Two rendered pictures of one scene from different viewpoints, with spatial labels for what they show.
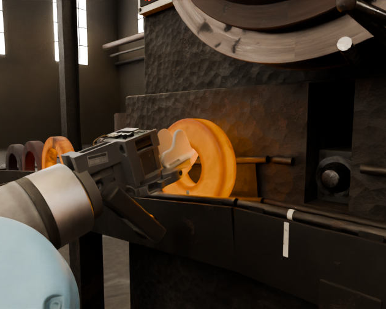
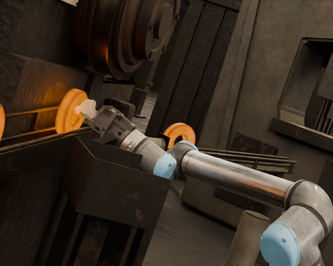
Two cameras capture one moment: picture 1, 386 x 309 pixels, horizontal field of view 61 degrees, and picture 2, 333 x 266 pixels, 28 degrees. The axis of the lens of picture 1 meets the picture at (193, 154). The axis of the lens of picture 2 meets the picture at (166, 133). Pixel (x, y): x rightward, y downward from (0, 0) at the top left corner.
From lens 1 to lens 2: 2.34 m
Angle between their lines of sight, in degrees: 120
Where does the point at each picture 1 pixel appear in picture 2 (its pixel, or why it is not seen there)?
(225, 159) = not seen: hidden behind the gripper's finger
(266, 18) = (125, 67)
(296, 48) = (120, 76)
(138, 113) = (31, 74)
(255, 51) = (114, 74)
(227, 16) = (121, 62)
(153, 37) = (31, 8)
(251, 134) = not seen: hidden behind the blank
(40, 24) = not seen: outside the picture
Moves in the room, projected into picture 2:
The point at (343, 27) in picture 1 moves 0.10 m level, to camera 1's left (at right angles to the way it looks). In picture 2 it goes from (126, 74) to (137, 79)
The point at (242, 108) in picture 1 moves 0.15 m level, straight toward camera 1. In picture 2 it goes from (73, 80) to (115, 94)
